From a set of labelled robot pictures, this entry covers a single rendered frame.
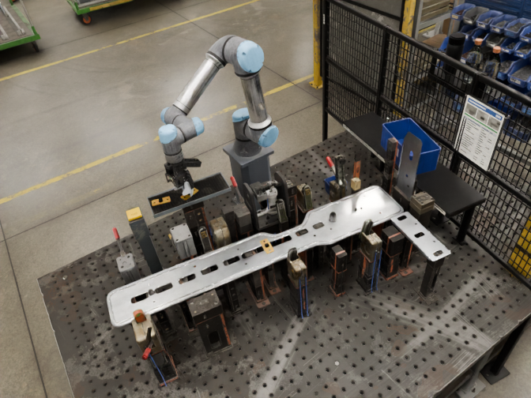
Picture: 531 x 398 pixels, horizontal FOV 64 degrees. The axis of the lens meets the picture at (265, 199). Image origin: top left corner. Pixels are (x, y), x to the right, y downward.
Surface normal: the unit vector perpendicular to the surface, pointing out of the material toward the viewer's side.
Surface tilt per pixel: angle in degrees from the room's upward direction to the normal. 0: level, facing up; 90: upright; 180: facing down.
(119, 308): 0
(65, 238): 0
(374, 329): 0
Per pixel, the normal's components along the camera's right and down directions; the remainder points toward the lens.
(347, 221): -0.08, -0.73
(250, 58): 0.65, 0.36
